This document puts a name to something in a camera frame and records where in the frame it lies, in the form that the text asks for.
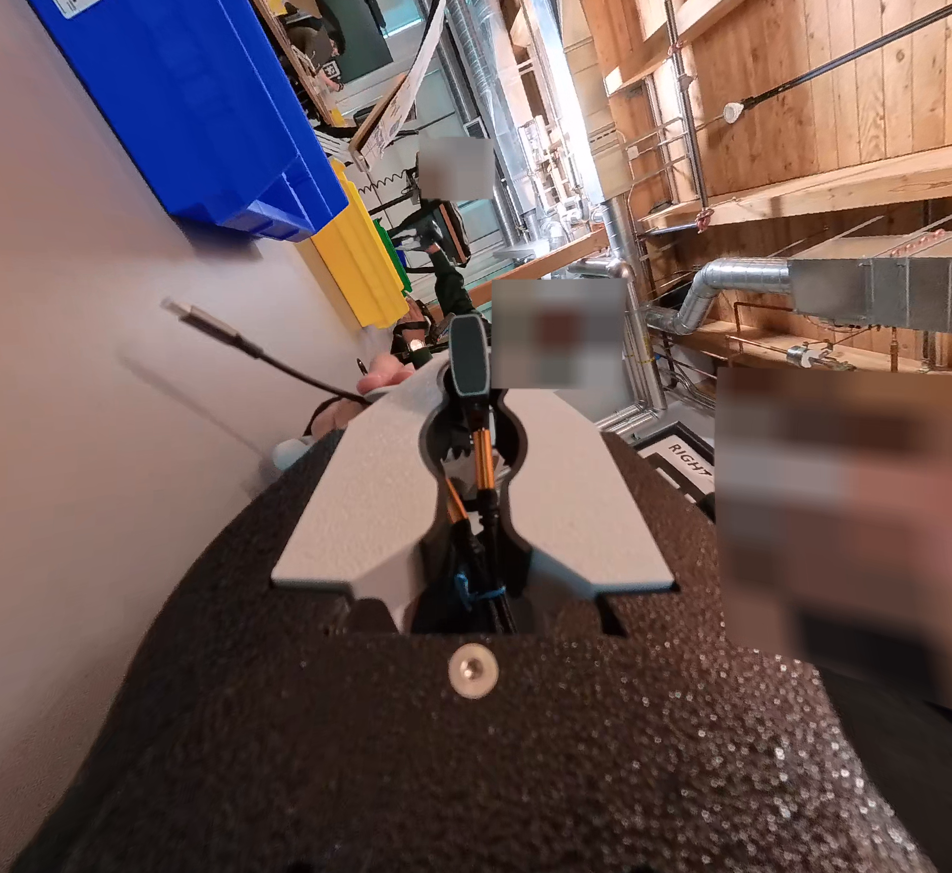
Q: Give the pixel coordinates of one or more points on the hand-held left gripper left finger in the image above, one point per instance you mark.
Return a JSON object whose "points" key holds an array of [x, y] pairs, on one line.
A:
{"points": [[357, 508]]}

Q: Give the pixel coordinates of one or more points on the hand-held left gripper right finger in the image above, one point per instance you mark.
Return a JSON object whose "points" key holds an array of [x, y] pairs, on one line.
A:
{"points": [[580, 516]]}

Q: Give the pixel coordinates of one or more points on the white desk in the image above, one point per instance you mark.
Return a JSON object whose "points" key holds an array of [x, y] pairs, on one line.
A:
{"points": [[89, 367]]}

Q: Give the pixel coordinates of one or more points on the person's right hand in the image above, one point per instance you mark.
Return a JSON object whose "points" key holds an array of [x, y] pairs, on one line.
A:
{"points": [[383, 374]]}

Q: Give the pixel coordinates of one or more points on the yellow plastic bin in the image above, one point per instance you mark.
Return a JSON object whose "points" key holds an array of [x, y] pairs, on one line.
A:
{"points": [[357, 255]]}

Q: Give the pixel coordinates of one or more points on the green plastic bin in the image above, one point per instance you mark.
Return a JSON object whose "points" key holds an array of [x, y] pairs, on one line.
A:
{"points": [[392, 255]]}

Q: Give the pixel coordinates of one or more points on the metal ventilation box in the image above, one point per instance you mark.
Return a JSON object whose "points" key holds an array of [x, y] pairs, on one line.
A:
{"points": [[870, 285]]}

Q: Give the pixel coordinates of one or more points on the white ceiling sensor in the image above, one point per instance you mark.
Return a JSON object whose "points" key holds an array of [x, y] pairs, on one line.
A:
{"points": [[734, 112]]}

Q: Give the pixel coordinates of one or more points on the metal ceiling pipe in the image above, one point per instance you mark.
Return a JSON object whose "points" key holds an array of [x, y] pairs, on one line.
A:
{"points": [[680, 54]]}

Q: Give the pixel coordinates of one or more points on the white-edged wooden board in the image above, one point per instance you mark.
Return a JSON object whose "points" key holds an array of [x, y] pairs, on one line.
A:
{"points": [[401, 92]]}

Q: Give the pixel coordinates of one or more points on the black metal rod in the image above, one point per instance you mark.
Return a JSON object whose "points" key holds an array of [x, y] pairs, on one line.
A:
{"points": [[855, 54]]}

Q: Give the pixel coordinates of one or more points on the blue plastic bin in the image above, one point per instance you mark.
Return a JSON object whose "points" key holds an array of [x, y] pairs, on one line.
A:
{"points": [[171, 69]]}

